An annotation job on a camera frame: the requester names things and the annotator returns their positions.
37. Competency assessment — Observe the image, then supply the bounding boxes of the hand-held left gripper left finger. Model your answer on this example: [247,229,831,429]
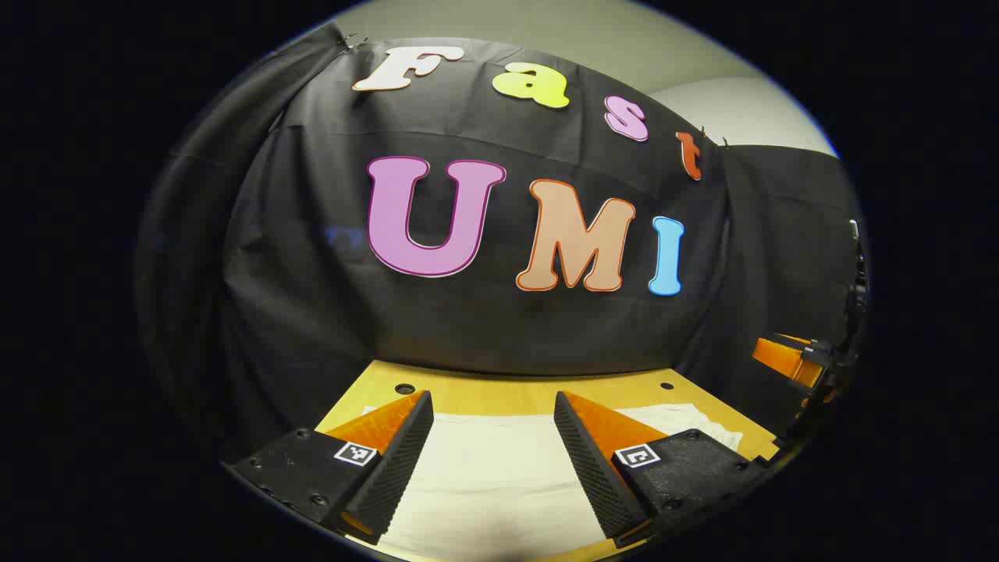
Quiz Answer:
[226,390,435,546]

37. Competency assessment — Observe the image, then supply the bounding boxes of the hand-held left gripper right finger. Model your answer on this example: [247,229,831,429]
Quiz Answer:
[553,390,770,549]

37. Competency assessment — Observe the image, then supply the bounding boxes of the white jeans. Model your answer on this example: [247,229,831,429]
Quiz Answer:
[361,404,742,561]

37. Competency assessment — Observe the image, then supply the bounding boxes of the black backdrop cloth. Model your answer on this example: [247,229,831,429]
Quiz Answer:
[134,22,863,461]

